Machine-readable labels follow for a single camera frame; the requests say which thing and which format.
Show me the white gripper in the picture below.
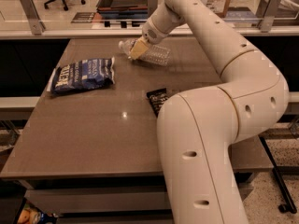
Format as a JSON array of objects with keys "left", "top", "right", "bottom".
[{"left": 130, "top": 19, "right": 165, "bottom": 60}]

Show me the clear plastic water bottle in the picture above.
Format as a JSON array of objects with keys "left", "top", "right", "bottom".
[{"left": 119, "top": 39, "right": 170, "bottom": 66}]

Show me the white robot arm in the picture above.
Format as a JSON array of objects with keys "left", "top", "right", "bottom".
[{"left": 129, "top": 0, "right": 289, "bottom": 224}]

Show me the grey open tray box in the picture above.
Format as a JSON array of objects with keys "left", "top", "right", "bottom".
[{"left": 95, "top": 0, "right": 157, "bottom": 13}]

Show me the blue chip bag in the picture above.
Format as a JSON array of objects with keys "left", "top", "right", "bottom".
[{"left": 49, "top": 57, "right": 115, "bottom": 95}]

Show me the black snack bar wrapper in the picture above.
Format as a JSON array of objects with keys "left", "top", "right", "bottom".
[{"left": 147, "top": 88, "right": 168, "bottom": 116}]

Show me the grey table drawer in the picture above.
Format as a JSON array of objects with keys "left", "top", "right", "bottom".
[{"left": 24, "top": 182, "right": 254, "bottom": 216}]

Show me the colourful snack bag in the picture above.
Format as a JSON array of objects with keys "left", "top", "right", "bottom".
[{"left": 17, "top": 202, "right": 57, "bottom": 224}]

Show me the black floor bar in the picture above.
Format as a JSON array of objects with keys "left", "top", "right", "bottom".
[{"left": 260, "top": 137, "right": 299, "bottom": 214}]

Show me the grey metal middle bracket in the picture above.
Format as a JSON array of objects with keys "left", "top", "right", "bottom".
[{"left": 147, "top": 0, "right": 158, "bottom": 17}]

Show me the grey metal bracket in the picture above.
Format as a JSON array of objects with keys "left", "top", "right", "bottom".
[
  {"left": 147, "top": 0, "right": 158, "bottom": 17},
  {"left": 20, "top": 0, "right": 45, "bottom": 35},
  {"left": 256, "top": 0, "right": 281, "bottom": 33}
]

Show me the grey metal left bracket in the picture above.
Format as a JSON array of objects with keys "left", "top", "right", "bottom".
[{"left": 20, "top": 0, "right": 45, "bottom": 35}]

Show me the grey metal right bracket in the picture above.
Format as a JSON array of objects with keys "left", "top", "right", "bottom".
[{"left": 256, "top": 0, "right": 281, "bottom": 33}]

